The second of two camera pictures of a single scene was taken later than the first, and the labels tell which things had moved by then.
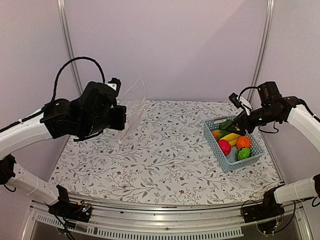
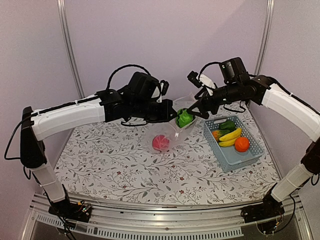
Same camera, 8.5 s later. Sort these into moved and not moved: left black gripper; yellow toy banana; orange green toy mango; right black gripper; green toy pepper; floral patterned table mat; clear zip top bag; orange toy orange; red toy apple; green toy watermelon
Moved: green toy watermelon; red toy apple; right black gripper; left black gripper; clear zip top bag
Not moved: floral patterned table mat; green toy pepper; yellow toy banana; orange green toy mango; orange toy orange
